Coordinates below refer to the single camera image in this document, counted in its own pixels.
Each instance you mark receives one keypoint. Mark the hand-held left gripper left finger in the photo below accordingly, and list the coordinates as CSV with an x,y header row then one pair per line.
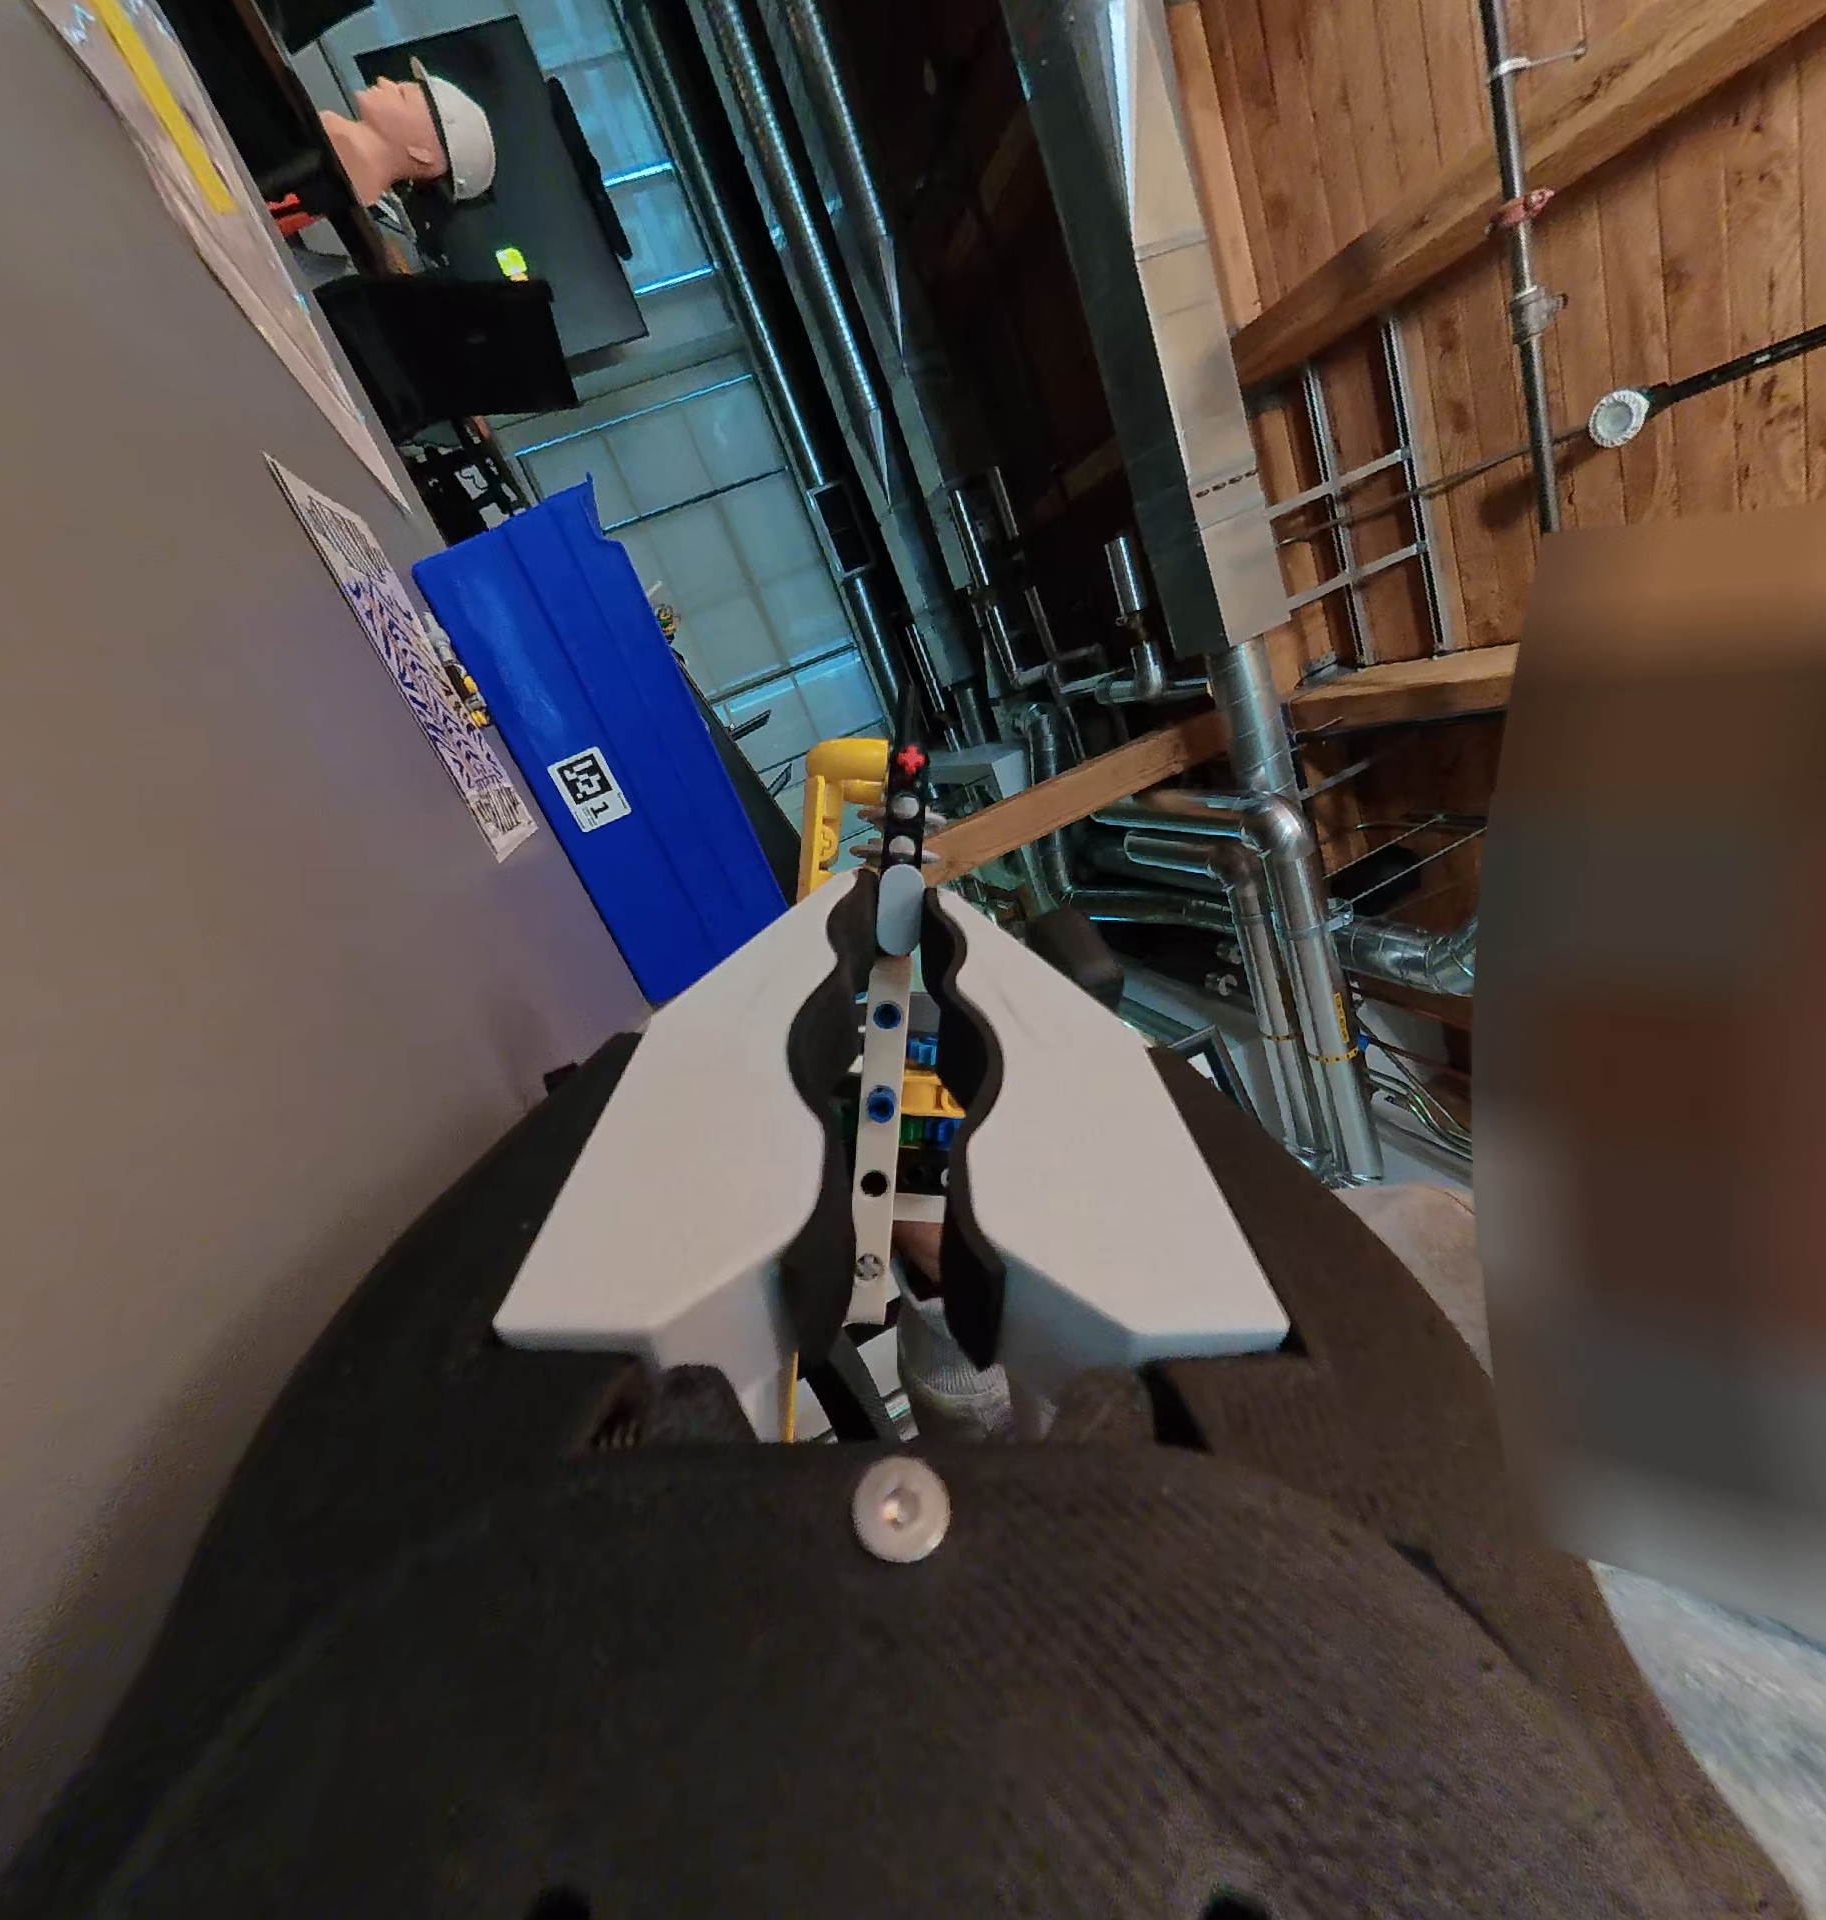
x,y
674,1171

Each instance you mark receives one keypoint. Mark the round spiral metal duct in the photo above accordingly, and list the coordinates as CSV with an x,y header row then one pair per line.
x,y
808,271

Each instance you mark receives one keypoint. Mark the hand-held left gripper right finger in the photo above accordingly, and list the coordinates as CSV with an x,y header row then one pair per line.
x,y
1108,1186

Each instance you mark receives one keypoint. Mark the black box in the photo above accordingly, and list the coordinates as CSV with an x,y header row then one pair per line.
x,y
449,352

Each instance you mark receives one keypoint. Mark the silver elbow pipe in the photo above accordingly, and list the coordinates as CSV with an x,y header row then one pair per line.
x,y
1304,930

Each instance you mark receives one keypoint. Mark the printed sheet with yellow stripe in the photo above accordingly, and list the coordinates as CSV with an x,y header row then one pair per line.
x,y
209,195

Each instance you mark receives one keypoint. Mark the black monitor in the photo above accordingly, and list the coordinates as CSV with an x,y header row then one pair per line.
x,y
554,226

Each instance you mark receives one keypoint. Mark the rectangular metal duct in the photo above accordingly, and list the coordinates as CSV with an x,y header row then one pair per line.
x,y
1153,330

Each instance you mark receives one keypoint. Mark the mannequin head with hard hat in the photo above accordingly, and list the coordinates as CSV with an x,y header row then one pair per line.
x,y
433,128

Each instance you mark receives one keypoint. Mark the patterned tag sheet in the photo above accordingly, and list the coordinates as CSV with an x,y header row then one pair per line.
x,y
433,676

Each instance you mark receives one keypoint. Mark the thin metal conduit pipe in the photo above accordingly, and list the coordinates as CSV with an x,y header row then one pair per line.
x,y
1521,271

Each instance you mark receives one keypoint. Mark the multicoloured lego model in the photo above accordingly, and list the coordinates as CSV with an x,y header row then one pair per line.
x,y
880,1095

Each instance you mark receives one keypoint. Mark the grey cloth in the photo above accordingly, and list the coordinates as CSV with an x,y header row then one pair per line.
x,y
954,1373

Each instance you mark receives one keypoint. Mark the blue plastic bin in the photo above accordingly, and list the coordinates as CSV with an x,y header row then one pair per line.
x,y
613,751

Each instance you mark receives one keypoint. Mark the black boom pole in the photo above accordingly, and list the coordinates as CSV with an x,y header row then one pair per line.
x,y
1770,356

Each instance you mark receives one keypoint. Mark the white round ceiling fixture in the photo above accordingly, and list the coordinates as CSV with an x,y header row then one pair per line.
x,y
1618,417

